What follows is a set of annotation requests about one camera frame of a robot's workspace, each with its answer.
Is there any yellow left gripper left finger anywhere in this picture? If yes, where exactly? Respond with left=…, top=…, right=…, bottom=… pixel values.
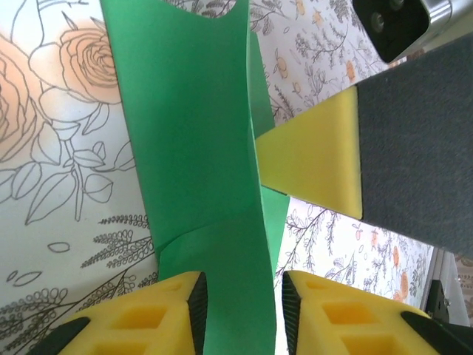
left=44, top=271, right=208, bottom=355

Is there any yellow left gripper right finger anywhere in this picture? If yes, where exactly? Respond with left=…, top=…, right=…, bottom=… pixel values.
left=282, top=271, right=473, bottom=355

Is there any green paper sheet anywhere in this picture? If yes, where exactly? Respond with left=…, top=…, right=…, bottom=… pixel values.
left=99, top=0, right=291, bottom=355

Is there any aluminium table side rail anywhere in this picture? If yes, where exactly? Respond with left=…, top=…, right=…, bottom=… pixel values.
left=430, top=247, right=457, bottom=285

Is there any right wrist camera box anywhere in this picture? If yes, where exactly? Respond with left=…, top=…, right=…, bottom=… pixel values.
left=350, top=0, right=473, bottom=64

